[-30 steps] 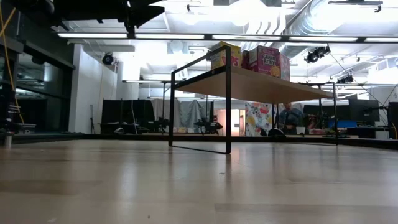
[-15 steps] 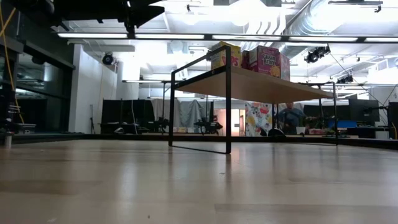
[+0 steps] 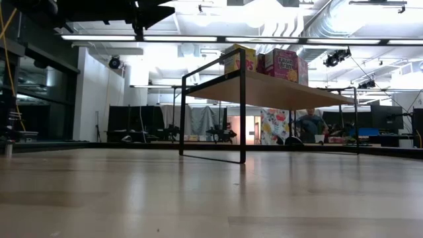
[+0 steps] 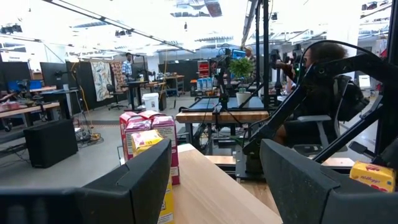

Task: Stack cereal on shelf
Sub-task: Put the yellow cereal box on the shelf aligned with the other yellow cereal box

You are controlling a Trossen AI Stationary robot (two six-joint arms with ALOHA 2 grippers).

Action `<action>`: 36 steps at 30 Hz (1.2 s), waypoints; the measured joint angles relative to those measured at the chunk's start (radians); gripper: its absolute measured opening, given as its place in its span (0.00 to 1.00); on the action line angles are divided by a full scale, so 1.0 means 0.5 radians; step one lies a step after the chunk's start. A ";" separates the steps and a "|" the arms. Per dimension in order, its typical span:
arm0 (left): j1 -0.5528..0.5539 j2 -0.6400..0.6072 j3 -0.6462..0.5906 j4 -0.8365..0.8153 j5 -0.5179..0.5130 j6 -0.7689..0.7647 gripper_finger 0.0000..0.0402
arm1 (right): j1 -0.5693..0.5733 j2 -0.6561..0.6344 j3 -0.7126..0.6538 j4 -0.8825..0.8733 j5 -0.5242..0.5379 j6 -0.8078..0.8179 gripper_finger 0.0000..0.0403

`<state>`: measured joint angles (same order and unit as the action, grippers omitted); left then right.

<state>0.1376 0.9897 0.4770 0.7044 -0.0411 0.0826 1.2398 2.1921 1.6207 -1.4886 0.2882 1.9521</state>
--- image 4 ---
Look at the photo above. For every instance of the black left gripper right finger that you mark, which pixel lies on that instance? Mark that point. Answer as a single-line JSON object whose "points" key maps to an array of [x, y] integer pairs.
{"points": [[304, 199]]}

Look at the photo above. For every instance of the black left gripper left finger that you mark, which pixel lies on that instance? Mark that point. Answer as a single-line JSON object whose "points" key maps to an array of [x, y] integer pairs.
{"points": [[140, 193]]}

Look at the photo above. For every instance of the yellow cereal box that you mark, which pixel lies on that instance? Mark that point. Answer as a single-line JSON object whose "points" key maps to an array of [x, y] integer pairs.
{"points": [[373, 177], [146, 140]]}

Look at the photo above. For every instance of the red cereal box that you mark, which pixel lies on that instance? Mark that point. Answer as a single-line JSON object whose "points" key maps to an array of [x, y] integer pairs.
{"points": [[152, 114], [129, 116]]}

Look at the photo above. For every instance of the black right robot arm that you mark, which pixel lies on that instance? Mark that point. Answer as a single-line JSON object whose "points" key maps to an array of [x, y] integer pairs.
{"points": [[280, 121]]}

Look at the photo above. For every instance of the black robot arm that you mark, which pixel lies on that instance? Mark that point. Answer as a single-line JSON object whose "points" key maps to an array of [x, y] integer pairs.
{"points": [[223, 93]]}

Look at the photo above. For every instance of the red shelf cart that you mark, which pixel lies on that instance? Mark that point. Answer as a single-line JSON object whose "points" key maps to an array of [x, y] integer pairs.
{"points": [[203, 68]]}

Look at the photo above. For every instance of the black office chair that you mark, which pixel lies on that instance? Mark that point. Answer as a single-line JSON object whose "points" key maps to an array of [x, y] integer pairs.
{"points": [[113, 93], [351, 99]]}

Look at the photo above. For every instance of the white bin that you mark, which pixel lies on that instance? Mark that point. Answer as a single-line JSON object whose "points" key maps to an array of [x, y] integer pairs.
{"points": [[151, 102]]}

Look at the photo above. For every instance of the black equipment case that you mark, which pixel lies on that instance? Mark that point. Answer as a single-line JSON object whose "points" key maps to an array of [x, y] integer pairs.
{"points": [[51, 143]]}

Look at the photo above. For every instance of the black standing desk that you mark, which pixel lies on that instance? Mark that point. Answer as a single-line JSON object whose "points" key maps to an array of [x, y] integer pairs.
{"points": [[136, 82]]}

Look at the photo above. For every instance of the wooden workstation table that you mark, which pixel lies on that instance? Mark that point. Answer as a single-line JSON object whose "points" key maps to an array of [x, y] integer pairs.
{"points": [[224, 116]]}

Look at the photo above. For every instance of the green plant in white pot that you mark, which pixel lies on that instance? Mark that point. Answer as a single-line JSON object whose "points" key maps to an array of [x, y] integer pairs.
{"points": [[243, 98]]}

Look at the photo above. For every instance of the leaf patterned hanging cloth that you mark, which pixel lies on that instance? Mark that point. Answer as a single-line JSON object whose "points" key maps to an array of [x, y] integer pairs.
{"points": [[101, 81]]}

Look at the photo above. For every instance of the red patterned hanging cloth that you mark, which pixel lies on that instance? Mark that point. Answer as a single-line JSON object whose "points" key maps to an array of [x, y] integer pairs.
{"points": [[118, 76]]}

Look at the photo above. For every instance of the person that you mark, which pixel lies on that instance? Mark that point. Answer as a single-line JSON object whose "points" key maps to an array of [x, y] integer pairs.
{"points": [[127, 67], [326, 53], [250, 57]]}

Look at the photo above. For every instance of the wooden workbench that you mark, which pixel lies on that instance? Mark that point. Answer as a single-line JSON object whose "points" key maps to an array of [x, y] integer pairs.
{"points": [[28, 109]]}

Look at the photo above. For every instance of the blue box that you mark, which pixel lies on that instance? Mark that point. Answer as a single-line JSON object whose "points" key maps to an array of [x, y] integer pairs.
{"points": [[34, 84]]}

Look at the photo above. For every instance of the computer monitor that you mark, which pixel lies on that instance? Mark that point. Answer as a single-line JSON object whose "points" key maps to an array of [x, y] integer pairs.
{"points": [[238, 54]]}

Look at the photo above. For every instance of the black aluminium rig frame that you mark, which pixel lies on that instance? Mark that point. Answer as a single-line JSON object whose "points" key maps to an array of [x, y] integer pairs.
{"points": [[265, 62], [387, 93]]}

